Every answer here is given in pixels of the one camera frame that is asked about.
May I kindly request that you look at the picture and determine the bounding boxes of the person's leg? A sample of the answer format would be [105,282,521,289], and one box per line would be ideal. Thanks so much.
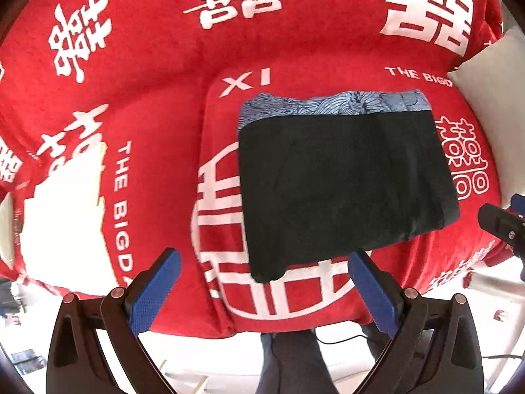
[258,328,331,394]
[363,322,395,362]

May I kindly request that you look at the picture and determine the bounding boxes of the white pillow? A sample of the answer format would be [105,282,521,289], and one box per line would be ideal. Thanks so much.
[446,26,525,200]

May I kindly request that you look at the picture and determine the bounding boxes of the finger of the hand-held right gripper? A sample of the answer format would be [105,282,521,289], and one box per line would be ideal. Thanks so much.
[478,203,525,253]

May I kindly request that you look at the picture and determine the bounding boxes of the black pants with blue waistband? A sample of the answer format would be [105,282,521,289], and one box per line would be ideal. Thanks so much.
[237,89,461,284]

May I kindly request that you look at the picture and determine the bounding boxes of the black cable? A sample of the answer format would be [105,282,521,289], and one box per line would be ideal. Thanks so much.
[317,334,372,346]

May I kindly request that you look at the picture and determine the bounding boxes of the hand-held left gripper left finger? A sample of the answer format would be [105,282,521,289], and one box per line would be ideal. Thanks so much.
[46,247,182,394]

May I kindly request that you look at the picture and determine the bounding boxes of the red printed blanket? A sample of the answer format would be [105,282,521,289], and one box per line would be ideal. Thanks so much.
[0,0,525,341]

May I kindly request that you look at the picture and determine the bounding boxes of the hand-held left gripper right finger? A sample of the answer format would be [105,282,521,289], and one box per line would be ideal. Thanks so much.
[348,250,485,394]

